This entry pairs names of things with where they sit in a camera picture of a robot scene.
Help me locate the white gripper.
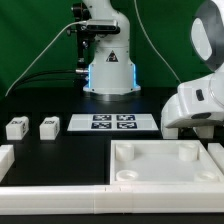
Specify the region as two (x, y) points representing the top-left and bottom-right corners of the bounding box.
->
(160, 91), (224, 134)

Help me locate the white square tabletop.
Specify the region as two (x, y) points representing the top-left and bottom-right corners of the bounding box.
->
(110, 140), (224, 185)

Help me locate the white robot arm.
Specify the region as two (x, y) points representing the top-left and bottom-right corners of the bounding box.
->
(82, 0), (224, 130)

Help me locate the white right obstacle bar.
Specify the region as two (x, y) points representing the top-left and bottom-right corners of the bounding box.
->
(208, 143), (224, 174)

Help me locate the white obstacle bar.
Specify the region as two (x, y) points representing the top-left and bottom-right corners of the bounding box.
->
(0, 145), (15, 182)
(0, 183), (224, 215)
(208, 143), (224, 174)

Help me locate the white front obstacle bar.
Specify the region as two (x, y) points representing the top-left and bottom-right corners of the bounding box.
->
(0, 183), (224, 215)

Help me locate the white left obstacle bar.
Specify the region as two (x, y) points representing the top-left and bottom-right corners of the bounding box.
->
(0, 145), (15, 182)

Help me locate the white marker base plate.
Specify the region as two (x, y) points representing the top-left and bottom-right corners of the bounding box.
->
(68, 114), (158, 131)

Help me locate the grey camera on mount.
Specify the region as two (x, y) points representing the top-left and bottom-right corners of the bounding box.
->
(81, 19), (120, 34)

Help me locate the white cable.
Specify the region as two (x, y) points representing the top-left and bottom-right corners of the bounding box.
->
(4, 21), (88, 98)

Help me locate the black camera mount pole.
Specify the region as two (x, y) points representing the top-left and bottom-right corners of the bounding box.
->
(67, 3), (90, 90)

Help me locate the black cable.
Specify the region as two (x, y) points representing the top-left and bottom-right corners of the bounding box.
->
(13, 69), (84, 90)

